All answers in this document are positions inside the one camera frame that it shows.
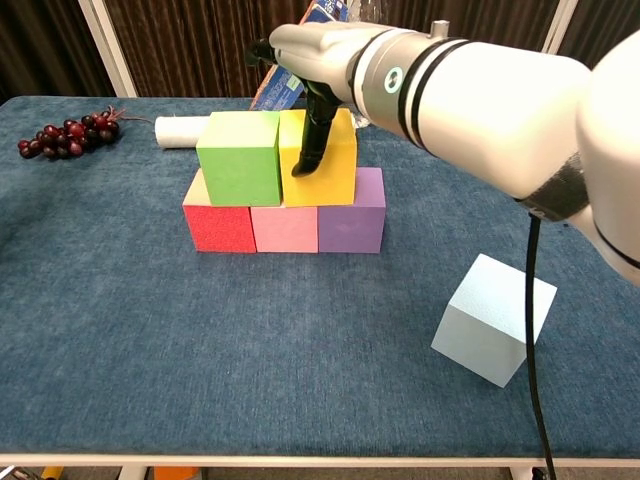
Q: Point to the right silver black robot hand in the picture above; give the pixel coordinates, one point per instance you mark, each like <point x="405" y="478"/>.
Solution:
<point x="320" y="50"/>

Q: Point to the yellow foam cube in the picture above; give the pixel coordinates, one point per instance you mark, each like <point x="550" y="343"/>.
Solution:
<point x="335" y="175"/>

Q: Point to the green foam cube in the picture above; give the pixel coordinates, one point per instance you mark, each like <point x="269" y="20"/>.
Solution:
<point x="240" y="170"/>

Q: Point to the purple foam cube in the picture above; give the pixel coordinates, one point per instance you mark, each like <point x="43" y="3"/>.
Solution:
<point x="350" y="230"/>

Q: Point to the pink foam cube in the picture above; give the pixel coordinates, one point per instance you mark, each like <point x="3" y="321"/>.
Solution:
<point x="285" y="230"/>

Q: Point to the red foam cube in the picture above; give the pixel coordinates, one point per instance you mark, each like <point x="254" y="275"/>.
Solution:
<point x="220" y="230"/>

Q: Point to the blue cardboard box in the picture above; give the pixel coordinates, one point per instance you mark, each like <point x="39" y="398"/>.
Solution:
<point x="280" y="95"/>

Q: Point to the white plastic bag roll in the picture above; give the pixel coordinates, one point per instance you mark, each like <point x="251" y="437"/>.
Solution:
<point x="177" y="131"/>

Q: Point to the dark red grape bunch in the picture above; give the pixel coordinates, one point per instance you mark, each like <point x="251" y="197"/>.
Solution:
<point x="65" y="135"/>

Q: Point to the blue fabric table cover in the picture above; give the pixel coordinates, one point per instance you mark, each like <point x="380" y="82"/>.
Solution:
<point x="250" y="350"/>

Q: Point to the light blue foam cube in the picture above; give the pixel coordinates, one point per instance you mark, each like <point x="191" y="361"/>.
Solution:
<point x="475" y="340"/>

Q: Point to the orange object under table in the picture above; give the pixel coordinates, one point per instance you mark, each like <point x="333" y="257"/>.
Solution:
<point x="175" y="474"/>

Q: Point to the white screen post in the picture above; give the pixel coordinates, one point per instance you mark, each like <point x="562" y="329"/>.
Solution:
<point x="562" y="20"/>
<point x="107" y="50"/>

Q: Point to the white table frame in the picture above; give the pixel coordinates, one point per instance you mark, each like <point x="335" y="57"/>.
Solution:
<point x="320" y="461"/>

